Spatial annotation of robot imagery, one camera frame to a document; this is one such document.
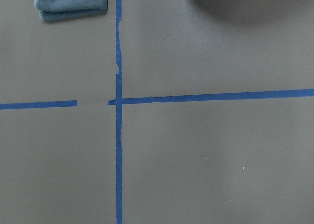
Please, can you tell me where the grey folded cloth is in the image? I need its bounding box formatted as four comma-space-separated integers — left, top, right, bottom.
34, 0, 108, 23

